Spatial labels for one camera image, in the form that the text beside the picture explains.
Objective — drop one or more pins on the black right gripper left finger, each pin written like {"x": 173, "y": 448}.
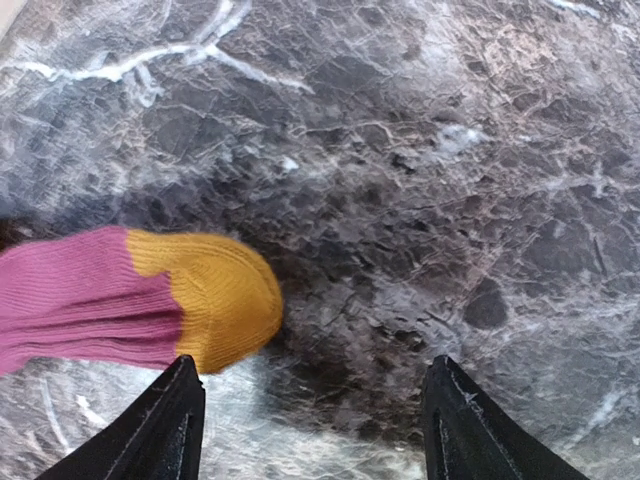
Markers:
{"x": 159, "y": 436}

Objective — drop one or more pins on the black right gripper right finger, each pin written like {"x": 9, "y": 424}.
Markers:
{"x": 468, "y": 436}

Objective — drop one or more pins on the purple striped sock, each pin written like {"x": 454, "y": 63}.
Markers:
{"x": 133, "y": 297}

